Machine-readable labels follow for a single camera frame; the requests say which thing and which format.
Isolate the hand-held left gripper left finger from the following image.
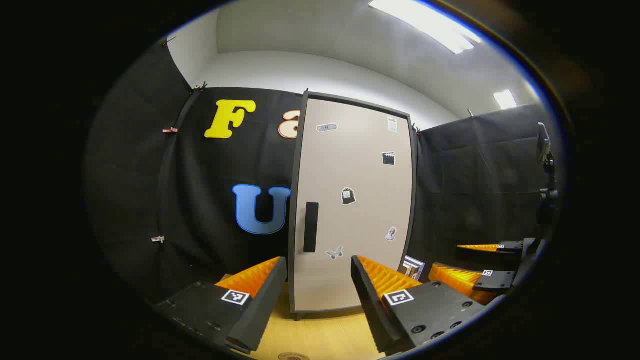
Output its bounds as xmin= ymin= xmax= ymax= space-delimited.
xmin=151 ymin=256 xmax=289 ymax=353

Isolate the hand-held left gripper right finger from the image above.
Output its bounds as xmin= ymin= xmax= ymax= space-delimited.
xmin=350 ymin=254 xmax=487 ymax=355

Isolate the black cabinet door handle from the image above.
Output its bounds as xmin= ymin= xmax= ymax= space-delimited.
xmin=303 ymin=202 xmax=320 ymax=253

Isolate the dark grey cabinet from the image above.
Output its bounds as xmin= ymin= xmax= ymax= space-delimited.
xmin=287 ymin=91 xmax=419 ymax=322

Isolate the small ceiling light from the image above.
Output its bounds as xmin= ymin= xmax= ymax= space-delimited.
xmin=494 ymin=90 xmax=518 ymax=110

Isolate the black backdrop cloth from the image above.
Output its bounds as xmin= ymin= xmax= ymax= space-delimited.
xmin=82 ymin=37 xmax=563 ymax=311

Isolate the long ceiling light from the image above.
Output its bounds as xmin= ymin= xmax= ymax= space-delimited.
xmin=369 ymin=0 xmax=483 ymax=55

